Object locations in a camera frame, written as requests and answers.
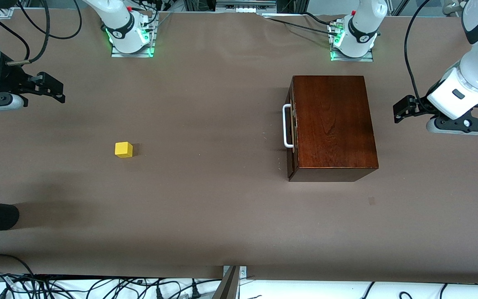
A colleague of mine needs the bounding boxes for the black cables at right base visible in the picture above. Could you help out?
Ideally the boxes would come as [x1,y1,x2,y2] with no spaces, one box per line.
[129,0,171,27]

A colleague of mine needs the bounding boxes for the beige chair base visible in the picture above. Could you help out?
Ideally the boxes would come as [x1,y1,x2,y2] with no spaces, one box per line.
[442,0,468,17]

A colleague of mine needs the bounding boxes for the dark brown wooden cabinet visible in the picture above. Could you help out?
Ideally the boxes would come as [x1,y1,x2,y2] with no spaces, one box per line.
[288,75,379,182]

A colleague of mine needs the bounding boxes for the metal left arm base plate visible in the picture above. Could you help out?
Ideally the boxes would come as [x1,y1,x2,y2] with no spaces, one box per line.
[329,23,374,62]

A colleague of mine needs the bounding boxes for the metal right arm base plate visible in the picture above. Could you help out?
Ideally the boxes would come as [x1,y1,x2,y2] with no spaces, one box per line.
[111,25,156,58]

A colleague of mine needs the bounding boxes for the wooden drawer with white handle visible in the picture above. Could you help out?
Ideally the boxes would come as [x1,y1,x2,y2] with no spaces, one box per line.
[283,79,298,180]

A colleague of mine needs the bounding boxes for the tangled black floor cables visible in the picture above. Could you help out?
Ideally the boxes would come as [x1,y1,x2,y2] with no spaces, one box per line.
[0,272,223,299]

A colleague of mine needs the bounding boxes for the black looped floor cable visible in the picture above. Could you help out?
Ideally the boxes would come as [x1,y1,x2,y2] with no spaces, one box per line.
[0,253,36,279]

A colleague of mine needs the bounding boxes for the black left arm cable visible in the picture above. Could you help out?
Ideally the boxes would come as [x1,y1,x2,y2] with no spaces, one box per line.
[404,0,434,109]

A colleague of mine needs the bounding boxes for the yellow cube block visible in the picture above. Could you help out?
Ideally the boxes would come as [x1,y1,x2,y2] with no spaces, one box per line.
[115,142,134,158]

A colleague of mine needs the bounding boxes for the black cables at base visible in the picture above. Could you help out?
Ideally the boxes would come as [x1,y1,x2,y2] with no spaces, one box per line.
[262,12,339,36]
[129,0,171,27]

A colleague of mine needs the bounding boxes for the small metal bracket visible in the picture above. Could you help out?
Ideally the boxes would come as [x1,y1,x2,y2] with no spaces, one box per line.
[222,266,248,288]

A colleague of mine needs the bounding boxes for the dark metal beam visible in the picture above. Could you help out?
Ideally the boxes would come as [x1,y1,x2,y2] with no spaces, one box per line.
[212,266,240,299]

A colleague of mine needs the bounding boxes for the grey metal device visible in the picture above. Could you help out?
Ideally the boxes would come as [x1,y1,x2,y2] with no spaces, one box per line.
[215,0,279,15]

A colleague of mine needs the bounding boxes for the black cables at left base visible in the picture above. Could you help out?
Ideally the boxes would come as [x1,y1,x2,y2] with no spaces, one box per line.
[262,12,339,36]

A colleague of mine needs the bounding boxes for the brown table cover sheet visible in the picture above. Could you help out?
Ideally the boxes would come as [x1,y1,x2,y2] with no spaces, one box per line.
[0,9,478,285]

